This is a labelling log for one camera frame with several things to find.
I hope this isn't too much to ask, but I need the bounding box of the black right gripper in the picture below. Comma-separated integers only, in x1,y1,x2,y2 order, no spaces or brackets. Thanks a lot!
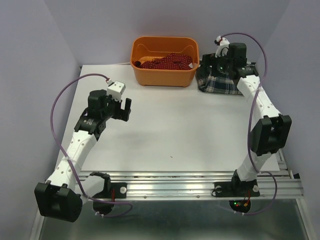
196,49,234,78

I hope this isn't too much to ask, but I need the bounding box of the navy plaid pleated skirt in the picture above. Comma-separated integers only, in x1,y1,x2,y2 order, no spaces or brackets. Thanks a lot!
195,67,242,95

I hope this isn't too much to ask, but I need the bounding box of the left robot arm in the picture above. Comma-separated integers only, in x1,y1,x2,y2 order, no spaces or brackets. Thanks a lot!
34,85,131,223

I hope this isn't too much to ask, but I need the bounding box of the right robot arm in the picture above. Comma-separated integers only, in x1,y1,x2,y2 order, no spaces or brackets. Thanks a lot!
202,38,292,198

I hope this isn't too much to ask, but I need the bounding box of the red polka dot skirt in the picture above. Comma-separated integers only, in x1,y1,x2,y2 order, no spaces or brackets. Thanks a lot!
134,53,193,71

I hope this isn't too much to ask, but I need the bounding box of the orange plastic basket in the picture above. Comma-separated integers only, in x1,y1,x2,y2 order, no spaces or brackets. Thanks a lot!
130,36,200,87

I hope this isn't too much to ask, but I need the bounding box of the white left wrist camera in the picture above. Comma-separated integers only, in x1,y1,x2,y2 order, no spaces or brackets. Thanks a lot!
106,81,126,102

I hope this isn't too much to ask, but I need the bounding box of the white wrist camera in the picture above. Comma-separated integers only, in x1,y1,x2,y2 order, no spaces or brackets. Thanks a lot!
214,35,230,58
106,81,126,102

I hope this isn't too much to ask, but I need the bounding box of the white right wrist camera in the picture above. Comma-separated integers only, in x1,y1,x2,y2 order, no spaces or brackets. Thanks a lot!
214,35,230,58

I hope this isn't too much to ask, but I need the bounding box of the aluminium frame rail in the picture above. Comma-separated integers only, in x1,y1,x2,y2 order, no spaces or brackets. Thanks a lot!
29,62,306,240

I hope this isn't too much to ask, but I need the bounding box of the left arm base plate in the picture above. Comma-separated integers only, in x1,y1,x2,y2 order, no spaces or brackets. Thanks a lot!
92,182,127,215

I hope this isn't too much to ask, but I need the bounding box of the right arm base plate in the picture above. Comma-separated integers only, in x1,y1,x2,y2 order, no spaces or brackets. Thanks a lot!
211,180,260,214

